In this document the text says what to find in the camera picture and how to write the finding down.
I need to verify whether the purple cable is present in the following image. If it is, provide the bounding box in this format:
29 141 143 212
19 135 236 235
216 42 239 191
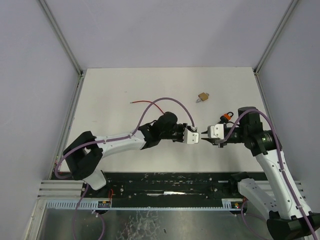
54 97 197 240
222 108 320 240

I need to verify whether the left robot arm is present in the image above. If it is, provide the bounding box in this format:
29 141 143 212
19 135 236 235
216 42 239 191
63 112 199 191

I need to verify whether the white slotted cable duct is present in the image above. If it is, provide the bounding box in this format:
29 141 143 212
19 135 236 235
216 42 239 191
46 198 112 210

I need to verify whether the brass padlock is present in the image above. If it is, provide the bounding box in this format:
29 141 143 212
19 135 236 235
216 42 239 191
196 92 210 103

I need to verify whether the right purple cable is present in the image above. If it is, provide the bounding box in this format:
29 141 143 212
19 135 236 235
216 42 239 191
222 108 320 240

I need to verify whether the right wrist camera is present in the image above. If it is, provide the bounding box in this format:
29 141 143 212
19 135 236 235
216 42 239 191
207 123 225 140

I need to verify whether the orange black padlock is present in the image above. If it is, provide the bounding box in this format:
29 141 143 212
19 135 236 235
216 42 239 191
220 111 234 124

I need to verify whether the red cable padlock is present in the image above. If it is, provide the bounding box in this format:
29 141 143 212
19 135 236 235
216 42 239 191
130 100 165 114

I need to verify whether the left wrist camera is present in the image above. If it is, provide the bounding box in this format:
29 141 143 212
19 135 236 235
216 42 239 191
183 126 200 145

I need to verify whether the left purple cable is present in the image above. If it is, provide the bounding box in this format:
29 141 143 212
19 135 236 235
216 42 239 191
54 97 197 240

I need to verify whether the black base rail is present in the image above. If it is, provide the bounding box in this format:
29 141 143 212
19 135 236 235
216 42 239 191
84 172 244 209

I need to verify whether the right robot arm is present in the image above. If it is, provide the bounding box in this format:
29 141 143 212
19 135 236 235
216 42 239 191
204 106 320 240

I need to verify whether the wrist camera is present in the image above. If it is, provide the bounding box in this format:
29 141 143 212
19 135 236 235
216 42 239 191
183 126 200 145
207 123 225 140

